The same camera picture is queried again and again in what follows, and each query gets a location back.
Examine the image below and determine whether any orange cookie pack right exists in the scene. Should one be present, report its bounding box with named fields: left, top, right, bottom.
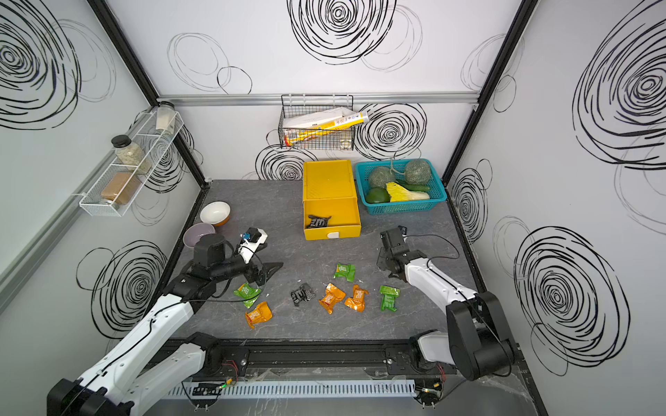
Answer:
left=344, top=285, right=369, bottom=313

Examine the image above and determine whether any white wire wall shelf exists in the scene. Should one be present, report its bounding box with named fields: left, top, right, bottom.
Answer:
left=79, top=105, right=187, bottom=226

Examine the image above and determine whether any yellow white box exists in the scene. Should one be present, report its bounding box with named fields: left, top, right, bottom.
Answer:
left=282, top=107, right=369, bottom=147

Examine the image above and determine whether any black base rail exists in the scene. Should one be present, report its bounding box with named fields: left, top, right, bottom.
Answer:
left=194, top=340, right=452, bottom=381

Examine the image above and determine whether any yellow plastic drawer cabinet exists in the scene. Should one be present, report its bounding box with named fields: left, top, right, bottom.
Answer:
left=302, top=159, right=362, bottom=241

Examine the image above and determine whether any netted melon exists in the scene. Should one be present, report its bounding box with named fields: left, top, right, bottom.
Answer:
left=368, top=166, right=395, bottom=189
left=404, top=159, right=432, bottom=185

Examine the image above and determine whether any left netted melon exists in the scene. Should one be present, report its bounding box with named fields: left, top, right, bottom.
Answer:
left=368, top=166, right=395, bottom=189

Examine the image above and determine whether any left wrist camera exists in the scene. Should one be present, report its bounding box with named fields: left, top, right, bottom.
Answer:
left=237, top=227, right=268, bottom=263

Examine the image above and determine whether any teal plastic basket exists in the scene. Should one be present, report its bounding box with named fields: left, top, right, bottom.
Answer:
left=354, top=159, right=449, bottom=215

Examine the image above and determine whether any green cookie pack right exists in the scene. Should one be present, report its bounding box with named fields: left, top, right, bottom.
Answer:
left=379, top=285, right=401, bottom=312

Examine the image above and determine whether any green cookie pack top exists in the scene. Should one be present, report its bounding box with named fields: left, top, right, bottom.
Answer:
left=333, top=263, right=356, bottom=283

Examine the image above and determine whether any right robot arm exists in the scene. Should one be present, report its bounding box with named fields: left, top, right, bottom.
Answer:
left=377, top=226, right=518, bottom=381

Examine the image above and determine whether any orange cookie pack middle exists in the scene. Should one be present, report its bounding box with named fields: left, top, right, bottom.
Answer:
left=318, top=284, right=347, bottom=315

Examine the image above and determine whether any right netted melon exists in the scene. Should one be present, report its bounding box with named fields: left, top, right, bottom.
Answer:
left=404, top=159, right=432, bottom=185

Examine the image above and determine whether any clear jar white lid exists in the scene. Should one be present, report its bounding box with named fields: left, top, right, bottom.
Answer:
left=155, top=102, right=176, bottom=135

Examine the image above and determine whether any black wire wall basket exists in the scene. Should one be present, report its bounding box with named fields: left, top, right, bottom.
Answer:
left=277, top=94, right=355, bottom=151

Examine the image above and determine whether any white slotted cable duct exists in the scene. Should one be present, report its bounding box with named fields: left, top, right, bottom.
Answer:
left=163, top=380, right=417, bottom=400

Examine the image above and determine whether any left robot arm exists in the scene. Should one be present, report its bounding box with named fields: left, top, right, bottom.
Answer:
left=46, top=227, right=282, bottom=415

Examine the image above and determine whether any brown block container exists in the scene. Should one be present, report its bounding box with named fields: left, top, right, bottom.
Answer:
left=101, top=173, right=142, bottom=206

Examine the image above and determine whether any purple bowl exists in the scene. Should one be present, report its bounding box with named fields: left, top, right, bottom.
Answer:
left=182, top=223, right=216, bottom=249

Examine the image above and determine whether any spice jar black lid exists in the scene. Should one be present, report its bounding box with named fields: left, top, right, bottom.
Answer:
left=111, top=135, right=152, bottom=175

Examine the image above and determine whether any green cucumber toy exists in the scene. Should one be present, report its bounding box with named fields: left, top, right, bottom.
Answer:
left=395, top=180, right=430, bottom=192

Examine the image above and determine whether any orange cookie pack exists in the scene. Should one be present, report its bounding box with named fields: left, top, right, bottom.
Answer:
left=344, top=285, right=369, bottom=313
left=245, top=302, right=273, bottom=329
left=318, top=284, right=347, bottom=315

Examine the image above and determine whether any green cookie pack left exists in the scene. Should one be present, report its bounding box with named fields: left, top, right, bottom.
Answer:
left=233, top=283, right=262, bottom=309

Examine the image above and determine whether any white orange bowl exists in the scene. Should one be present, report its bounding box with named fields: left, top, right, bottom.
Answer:
left=199, top=201, right=231, bottom=227

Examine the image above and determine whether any orange cookie pack left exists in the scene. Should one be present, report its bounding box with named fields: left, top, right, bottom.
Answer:
left=245, top=302, right=273, bottom=329

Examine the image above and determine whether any green avocado toy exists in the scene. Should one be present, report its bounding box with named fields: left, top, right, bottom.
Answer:
left=365, top=187, right=391, bottom=204

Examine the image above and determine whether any green cookie pack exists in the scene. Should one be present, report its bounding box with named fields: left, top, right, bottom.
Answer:
left=379, top=285, right=401, bottom=312
left=233, top=283, right=262, bottom=309
left=333, top=263, right=356, bottom=283

